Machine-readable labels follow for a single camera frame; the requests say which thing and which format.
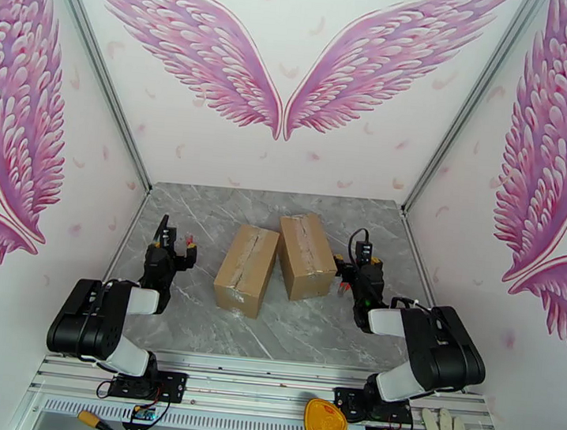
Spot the yellow rounded plastic case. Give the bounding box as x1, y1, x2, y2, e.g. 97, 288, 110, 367
302, 397, 351, 430

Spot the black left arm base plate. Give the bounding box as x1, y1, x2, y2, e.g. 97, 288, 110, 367
107, 365, 188, 405

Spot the brown taped cardboard box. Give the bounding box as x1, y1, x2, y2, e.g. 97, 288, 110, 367
272, 209, 343, 306
211, 221, 282, 321

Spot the white slotted cable tray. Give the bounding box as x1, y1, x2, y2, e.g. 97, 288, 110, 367
39, 397, 371, 430

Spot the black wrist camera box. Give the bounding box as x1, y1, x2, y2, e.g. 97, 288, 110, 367
353, 237, 377, 268
160, 226, 180, 253

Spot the yellow plug black cable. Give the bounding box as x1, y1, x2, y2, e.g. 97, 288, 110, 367
76, 409, 137, 430

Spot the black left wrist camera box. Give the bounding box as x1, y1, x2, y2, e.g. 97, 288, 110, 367
160, 226, 180, 253

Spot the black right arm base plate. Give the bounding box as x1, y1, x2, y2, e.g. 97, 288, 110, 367
332, 386, 417, 428

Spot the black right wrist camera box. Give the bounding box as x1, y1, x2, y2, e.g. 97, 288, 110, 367
353, 237, 377, 268

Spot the aluminium rail frame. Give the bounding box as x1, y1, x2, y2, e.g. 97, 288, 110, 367
10, 336, 519, 430

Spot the aluminium corner post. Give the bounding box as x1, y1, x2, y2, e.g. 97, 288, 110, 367
401, 0, 552, 226
22, 0, 171, 196

